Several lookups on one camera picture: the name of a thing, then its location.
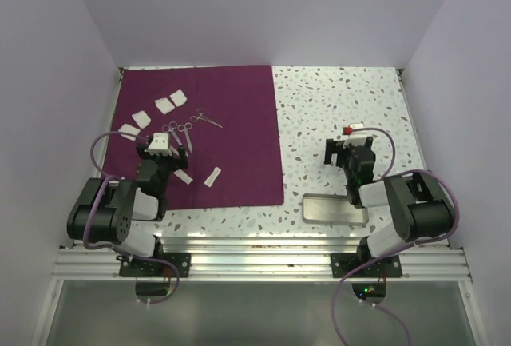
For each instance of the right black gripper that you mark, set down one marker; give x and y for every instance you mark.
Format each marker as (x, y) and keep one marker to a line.
(331, 148)

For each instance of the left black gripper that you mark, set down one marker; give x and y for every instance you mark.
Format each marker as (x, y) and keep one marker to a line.
(176, 162)

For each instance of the steel scissors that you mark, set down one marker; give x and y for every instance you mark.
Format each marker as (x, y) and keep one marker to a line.
(185, 128)
(171, 128)

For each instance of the steel forceps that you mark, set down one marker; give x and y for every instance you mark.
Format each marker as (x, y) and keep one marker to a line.
(199, 116)

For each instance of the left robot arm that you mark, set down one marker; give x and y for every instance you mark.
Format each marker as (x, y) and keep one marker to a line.
(104, 214)

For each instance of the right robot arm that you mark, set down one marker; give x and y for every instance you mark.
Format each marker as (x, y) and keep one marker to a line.
(422, 209)

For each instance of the white strip left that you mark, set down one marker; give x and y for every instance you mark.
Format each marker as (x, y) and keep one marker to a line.
(183, 176)

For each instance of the white strip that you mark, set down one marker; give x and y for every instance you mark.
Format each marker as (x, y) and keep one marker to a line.
(212, 177)
(183, 176)

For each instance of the white gauze pad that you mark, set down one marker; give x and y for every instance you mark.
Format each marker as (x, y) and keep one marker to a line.
(142, 119)
(129, 132)
(164, 105)
(178, 98)

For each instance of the white gauze pad far left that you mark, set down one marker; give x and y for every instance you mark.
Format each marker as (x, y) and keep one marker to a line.
(129, 132)

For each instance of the white strip right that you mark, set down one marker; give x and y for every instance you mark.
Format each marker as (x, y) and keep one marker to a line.
(212, 177)

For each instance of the metal tray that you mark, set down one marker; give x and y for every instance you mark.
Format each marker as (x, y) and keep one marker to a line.
(332, 210)

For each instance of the purple cloth mat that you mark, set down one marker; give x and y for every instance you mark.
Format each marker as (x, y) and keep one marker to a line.
(247, 149)

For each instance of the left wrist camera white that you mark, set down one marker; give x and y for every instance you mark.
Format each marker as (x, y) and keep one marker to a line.
(159, 145)

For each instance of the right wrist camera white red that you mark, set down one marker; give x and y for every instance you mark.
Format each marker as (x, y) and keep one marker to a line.
(354, 132)

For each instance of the aluminium rail frame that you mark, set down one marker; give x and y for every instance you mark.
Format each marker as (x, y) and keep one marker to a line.
(278, 259)

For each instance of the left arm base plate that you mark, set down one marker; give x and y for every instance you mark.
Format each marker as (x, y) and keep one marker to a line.
(140, 268)

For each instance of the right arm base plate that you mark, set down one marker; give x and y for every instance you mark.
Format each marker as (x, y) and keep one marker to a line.
(343, 263)

